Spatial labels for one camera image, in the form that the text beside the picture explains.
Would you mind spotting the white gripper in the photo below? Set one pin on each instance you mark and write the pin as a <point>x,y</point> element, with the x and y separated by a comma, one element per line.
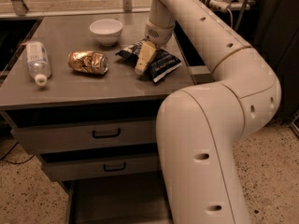
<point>159,34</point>

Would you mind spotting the blue chip bag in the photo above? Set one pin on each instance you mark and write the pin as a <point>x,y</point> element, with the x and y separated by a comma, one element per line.
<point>162,64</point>

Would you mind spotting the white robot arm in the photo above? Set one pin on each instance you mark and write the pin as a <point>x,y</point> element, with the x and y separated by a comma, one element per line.
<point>197,126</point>

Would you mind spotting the grey drawer cabinet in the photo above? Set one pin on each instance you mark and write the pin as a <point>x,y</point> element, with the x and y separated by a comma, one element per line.
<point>73,97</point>

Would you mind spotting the top grey drawer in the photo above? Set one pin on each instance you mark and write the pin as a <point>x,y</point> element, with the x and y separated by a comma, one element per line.
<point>82,136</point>

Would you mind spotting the grey drawer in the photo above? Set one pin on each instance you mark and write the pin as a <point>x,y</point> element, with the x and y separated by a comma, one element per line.
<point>122,199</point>
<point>82,136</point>
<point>122,165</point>

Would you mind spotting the bottom grey drawer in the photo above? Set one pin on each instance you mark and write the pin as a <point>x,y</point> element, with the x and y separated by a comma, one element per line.
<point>122,199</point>

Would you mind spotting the middle grey drawer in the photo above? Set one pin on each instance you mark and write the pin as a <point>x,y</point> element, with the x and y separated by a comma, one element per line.
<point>122,165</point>

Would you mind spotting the white ceramic bowl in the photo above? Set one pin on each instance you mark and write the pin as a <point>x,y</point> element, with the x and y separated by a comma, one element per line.
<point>106,31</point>

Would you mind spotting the crushed gold can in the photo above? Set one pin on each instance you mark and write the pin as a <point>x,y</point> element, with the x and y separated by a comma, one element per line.
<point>89,62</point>

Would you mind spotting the clear plastic water bottle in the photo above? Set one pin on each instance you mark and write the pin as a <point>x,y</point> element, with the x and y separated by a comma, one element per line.
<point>38,63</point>

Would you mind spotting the dark side cabinet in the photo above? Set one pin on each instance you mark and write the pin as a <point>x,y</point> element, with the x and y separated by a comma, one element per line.
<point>277,38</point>

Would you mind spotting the metal frame rail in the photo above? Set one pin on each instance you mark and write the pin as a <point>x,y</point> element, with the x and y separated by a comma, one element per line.
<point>78,6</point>

